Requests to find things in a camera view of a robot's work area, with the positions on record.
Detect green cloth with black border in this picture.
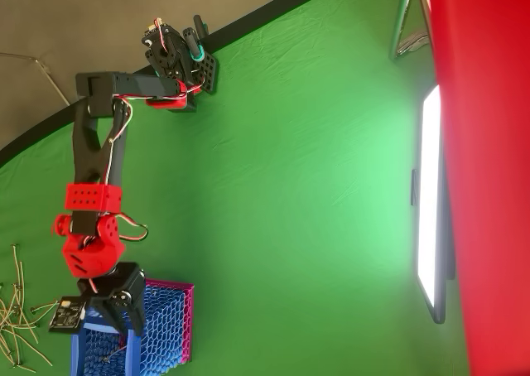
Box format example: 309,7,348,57
0,0,471,376

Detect wrist camera board with bracket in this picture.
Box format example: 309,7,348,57
48,296,87,335

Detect bright LED light panel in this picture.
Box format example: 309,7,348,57
410,84,456,325

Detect silver metal stand frame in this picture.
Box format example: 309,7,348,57
388,0,434,63

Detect single beige stick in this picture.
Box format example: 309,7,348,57
100,344,127,364

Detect blue and pink lattice basket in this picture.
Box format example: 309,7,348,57
70,278,195,376

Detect black clamp with teal ring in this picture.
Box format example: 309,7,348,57
181,14,220,95

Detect red fabric curtain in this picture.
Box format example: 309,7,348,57
423,0,530,376

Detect thin grey cable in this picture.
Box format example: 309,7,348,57
0,52,71,107

